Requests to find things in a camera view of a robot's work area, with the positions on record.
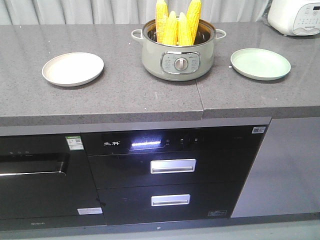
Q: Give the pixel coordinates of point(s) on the grey cabinet door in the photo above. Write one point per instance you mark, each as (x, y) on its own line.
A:
(285, 176)

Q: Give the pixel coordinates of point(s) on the silver lower drawer handle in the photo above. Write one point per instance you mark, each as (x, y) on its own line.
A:
(170, 200)

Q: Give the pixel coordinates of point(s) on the grey curtain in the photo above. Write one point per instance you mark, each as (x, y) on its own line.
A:
(82, 12)

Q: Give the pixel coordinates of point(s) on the light green plate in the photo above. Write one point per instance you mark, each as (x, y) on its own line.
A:
(260, 64)

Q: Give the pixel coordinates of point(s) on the green energy label sticker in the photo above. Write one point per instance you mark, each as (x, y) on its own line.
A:
(74, 143)

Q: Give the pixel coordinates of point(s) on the white rice cooker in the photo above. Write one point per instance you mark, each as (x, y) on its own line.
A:
(295, 17)

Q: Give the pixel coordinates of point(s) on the silver drawer handle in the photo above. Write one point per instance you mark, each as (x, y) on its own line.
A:
(170, 200)
(169, 166)

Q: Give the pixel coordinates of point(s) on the cream white plate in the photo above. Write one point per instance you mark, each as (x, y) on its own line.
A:
(73, 69)

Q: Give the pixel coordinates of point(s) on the silver upper drawer handle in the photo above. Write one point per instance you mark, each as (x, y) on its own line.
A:
(169, 166)

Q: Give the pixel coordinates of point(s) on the pale green electric pot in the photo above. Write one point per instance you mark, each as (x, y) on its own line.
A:
(178, 63)

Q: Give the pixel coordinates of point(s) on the black drawer sterilizer cabinet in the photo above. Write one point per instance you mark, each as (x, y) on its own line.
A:
(119, 156)

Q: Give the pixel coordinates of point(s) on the corn cob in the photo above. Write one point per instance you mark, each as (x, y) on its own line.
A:
(170, 35)
(161, 15)
(184, 33)
(193, 17)

